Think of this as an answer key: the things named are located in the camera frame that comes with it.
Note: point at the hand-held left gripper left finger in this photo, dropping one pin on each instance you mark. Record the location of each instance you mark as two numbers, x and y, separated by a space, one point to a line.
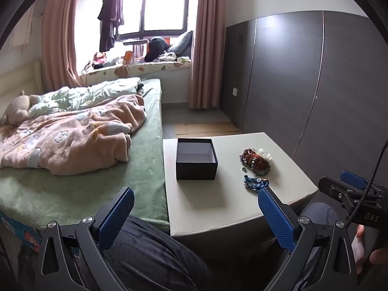
116 218

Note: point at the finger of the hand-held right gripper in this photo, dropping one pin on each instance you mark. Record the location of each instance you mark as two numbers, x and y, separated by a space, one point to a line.
332 189
351 178

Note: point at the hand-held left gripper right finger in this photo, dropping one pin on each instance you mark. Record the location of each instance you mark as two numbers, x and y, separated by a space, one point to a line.
275 218

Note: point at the white fabric flower ornament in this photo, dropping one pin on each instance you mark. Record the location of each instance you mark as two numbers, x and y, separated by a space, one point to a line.
264 153

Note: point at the black jewelry box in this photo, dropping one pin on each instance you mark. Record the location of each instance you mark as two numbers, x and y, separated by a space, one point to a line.
197 172

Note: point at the person's right hand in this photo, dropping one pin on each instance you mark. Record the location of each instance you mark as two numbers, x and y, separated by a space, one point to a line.
377 256

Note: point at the person's knee dark trousers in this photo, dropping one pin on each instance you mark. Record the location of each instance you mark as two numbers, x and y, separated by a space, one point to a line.
151 254

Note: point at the bed with green sheet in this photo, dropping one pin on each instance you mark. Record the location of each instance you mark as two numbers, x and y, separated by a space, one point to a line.
145 157

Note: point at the pink fleece blanket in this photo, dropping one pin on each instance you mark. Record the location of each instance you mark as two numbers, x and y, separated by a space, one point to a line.
75 139

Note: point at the colourful printed bed side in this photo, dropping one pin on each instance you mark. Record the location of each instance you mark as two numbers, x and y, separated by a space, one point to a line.
21 233

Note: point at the dark grey wardrobe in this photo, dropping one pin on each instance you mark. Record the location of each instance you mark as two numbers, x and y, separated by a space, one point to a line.
303 81

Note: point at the flattened cardboard sheet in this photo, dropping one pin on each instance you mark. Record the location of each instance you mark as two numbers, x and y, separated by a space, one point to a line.
209 127

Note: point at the pale green pillow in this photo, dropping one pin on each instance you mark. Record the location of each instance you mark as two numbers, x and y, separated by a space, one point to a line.
100 92

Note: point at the patterned window seat cushion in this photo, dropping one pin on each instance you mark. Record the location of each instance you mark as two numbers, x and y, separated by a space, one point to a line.
136 70

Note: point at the beige plush toy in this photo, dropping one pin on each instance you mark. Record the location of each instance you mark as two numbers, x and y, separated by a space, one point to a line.
15 107

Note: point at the pile of colourful toys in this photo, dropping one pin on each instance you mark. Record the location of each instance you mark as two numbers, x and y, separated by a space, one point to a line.
100 60

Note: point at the white crumpled cloth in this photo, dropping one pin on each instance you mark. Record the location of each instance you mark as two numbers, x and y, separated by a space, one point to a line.
168 56

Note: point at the light green tissue box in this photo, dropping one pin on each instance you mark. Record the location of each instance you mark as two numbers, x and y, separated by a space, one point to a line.
183 59

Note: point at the black bag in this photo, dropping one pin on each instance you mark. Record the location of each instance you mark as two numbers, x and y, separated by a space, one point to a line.
156 48

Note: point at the small white folding table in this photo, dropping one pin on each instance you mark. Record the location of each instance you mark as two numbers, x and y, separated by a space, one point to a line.
135 41

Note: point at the grey pillow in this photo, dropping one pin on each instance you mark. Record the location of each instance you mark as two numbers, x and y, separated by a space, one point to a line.
183 44

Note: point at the pink curtain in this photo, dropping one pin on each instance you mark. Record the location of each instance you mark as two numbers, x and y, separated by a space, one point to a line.
207 42
62 36

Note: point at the hanging dark clothes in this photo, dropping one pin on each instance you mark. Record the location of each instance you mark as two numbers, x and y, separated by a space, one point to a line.
109 15

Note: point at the dark framed window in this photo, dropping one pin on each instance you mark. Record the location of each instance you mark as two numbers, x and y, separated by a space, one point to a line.
163 9

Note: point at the white wall socket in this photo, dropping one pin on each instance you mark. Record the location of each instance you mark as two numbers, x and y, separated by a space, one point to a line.
235 91

